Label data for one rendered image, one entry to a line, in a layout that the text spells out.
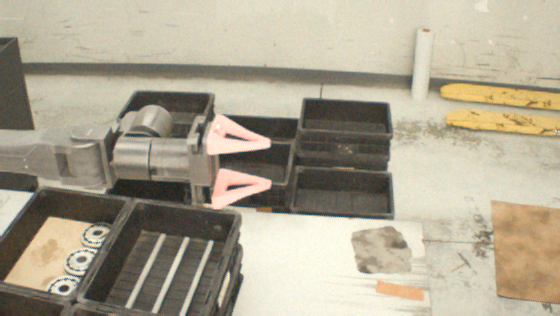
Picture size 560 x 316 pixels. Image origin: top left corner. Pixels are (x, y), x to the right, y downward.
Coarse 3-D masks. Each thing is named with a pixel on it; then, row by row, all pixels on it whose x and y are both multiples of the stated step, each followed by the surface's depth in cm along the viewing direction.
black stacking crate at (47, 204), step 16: (48, 192) 165; (32, 208) 160; (48, 208) 169; (64, 208) 167; (80, 208) 166; (96, 208) 165; (112, 208) 163; (16, 224) 152; (32, 224) 161; (112, 224) 167; (16, 240) 153; (0, 256) 145; (16, 256) 153; (0, 272) 145
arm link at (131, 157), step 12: (132, 132) 84; (144, 132) 84; (120, 144) 80; (132, 144) 80; (144, 144) 79; (120, 156) 79; (132, 156) 79; (144, 156) 79; (120, 168) 79; (132, 168) 79; (144, 168) 79
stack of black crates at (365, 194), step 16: (304, 176) 257; (320, 176) 256; (336, 176) 255; (352, 176) 254; (368, 176) 253; (384, 176) 252; (304, 192) 258; (320, 192) 258; (336, 192) 258; (352, 192) 258; (368, 192) 257; (384, 192) 256; (304, 208) 231; (320, 208) 249; (336, 208) 248; (352, 208) 248; (368, 208) 248; (384, 208) 248
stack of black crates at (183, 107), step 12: (132, 96) 285; (144, 96) 291; (156, 96) 290; (168, 96) 289; (180, 96) 289; (192, 96) 288; (204, 96) 287; (132, 108) 285; (168, 108) 293; (180, 108) 292; (192, 108) 292; (204, 108) 291; (120, 120) 266; (180, 120) 287; (192, 120) 286; (180, 132) 267
